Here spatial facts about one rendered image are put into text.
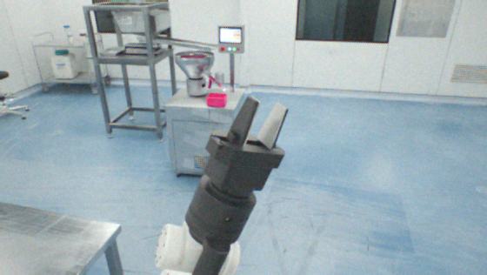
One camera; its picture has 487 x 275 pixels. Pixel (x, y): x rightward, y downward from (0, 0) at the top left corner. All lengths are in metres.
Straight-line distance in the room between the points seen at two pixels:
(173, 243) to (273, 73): 5.22
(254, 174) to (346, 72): 5.23
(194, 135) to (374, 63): 3.46
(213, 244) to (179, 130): 2.63
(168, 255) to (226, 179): 0.15
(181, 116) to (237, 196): 2.57
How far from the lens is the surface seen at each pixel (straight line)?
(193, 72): 3.06
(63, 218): 1.58
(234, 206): 0.46
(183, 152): 3.17
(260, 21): 5.51
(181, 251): 0.52
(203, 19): 5.69
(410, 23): 5.64
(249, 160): 0.44
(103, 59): 4.03
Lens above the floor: 1.79
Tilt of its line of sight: 27 degrees down
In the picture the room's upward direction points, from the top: straight up
